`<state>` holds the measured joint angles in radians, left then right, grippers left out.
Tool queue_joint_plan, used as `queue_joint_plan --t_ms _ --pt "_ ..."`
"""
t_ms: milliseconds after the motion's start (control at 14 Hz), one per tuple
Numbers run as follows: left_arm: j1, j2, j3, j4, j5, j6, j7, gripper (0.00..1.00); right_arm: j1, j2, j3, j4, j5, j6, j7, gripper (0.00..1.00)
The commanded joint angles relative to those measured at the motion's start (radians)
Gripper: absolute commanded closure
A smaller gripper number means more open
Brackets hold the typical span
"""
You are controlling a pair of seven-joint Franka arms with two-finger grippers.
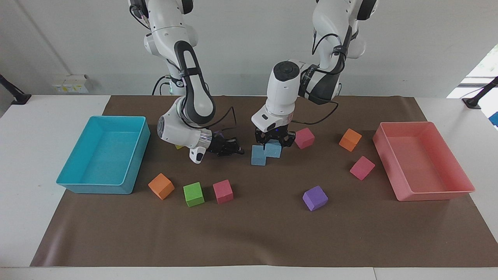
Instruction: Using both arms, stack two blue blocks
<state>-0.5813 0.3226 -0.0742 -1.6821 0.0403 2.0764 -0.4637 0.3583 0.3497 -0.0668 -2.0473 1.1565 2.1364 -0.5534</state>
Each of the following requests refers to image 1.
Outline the black stand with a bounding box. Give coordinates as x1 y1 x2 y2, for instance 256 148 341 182
0 73 32 105
462 76 498 110

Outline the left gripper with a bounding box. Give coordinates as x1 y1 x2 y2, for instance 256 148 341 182
255 125 295 151

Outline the green foam block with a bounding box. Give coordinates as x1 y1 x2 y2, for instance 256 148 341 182
183 182 205 207

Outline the purple foam block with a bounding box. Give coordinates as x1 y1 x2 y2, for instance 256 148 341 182
302 185 329 212

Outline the white wall socket box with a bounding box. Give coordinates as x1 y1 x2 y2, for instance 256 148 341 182
51 74 89 94

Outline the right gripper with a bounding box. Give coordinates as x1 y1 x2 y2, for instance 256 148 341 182
207 135 245 157

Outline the pink foam block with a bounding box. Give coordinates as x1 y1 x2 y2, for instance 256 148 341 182
349 156 376 181
294 127 316 150
212 179 234 205

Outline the blue foam block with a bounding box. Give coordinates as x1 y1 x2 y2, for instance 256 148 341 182
265 139 282 159
251 145 267 167

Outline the pink plastic bin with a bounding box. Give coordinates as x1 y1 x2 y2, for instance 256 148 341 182
372 121 476 202

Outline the black cable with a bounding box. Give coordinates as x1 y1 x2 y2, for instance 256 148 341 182
290 33 344 126
180 106 238 135

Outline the blue plastic bin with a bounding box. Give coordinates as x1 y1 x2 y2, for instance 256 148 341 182
56 115 151 195

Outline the orange foam block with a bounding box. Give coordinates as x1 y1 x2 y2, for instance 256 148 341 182
338 128 363 152
148 173 175 200

